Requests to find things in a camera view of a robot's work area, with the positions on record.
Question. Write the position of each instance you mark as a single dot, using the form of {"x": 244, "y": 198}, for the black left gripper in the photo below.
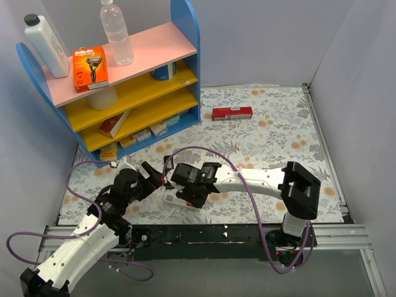
{"x": 146, "y": 179}

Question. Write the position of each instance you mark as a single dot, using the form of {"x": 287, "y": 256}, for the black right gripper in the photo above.
{"x": 178, "y": 184}

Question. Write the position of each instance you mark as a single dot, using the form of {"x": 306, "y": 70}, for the white air conditioner remote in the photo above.
{"x": 175, "y": 201}

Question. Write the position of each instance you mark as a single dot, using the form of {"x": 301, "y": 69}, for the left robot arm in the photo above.
{"x": 102, "y": 228}

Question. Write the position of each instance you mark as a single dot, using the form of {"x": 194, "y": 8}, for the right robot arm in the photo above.
{"x": 294, "y": 185}

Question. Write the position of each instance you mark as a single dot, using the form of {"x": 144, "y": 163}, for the white snack packet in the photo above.
{"x": 158, "y": 129}
{"x": 142, "y": 135}

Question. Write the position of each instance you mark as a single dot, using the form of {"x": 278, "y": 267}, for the yellow snack packet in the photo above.
{"x": 109, "y": 152}

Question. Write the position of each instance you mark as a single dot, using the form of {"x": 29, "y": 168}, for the green sponge pack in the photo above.
{"x": 171, "y": 121}

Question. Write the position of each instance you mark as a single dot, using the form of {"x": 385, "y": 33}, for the red white book box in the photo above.
{"x": 111, "y": 126}

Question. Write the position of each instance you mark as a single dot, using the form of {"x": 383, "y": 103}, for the blue pink yellow shelf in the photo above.
{"x": 150, "y": 100}

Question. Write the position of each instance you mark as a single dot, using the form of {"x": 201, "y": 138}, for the floral table mat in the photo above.
{"x": 281, "y": 129}

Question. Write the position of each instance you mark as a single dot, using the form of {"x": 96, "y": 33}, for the white cylindrical container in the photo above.
{"x": 103, "y": 100}

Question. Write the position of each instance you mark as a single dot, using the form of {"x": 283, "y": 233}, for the red toothpaste box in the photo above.
{"x": 220, "y": 114}

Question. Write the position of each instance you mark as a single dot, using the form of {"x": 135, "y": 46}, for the blue white can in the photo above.
{"x": 165, "y": 72}

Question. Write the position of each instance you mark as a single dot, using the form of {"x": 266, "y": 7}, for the orange razor box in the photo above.
{"x": 90, "y": 71}

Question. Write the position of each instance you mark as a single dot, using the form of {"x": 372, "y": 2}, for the clear plastic water bottle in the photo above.
{"x": 115, "y": 28}

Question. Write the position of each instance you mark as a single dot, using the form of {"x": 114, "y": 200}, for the white bottle black cap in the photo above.
{"x": 43, "y": 39}

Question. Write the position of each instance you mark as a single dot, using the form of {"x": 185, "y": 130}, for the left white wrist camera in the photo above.
{"x": 121, "y": 165}

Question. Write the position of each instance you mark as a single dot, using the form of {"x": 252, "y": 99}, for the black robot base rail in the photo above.
{"x": 160, "y": 242}

